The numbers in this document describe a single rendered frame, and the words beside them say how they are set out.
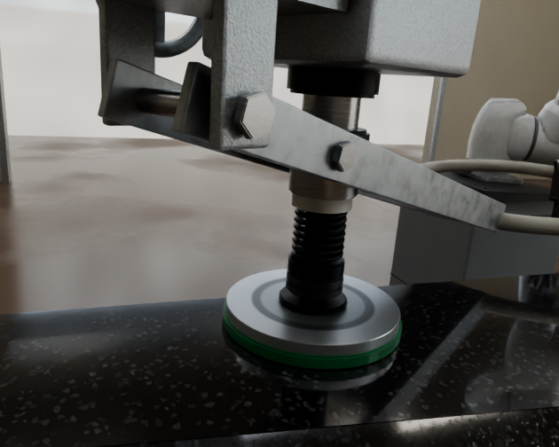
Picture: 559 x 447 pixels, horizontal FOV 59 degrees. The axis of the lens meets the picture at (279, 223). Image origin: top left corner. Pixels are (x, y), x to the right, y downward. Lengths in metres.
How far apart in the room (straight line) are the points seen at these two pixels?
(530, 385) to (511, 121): 1.31
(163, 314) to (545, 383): 0.43
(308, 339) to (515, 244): 1.32
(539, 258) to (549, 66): 6.08
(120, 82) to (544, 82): 7.48
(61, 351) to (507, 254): 1.46
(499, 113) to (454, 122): 5.05
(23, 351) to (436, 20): 0.52
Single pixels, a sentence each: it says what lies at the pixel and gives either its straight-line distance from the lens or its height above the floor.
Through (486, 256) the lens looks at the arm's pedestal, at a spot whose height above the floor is 0.61.
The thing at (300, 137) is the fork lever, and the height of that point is 1.06.
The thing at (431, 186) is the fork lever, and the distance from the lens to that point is 0.66.
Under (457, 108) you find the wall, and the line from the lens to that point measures 6.84.
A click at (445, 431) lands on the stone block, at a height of 0.81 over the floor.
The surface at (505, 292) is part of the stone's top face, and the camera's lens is 0.83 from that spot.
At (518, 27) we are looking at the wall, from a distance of 7.39.
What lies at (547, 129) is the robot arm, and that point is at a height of 1.01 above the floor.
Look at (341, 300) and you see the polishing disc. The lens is 0.61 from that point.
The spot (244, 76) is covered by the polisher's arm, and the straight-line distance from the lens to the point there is 0.35.
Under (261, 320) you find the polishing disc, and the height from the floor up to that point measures 0.85.
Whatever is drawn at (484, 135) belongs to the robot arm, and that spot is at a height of 0.98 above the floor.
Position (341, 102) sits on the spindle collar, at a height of 1.09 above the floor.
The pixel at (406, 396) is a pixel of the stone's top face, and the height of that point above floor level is 0.82.
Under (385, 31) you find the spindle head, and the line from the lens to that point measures 0.43.
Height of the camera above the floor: 1.11
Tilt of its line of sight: 16 degrees down
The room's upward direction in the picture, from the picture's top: 4 degrees clockwise
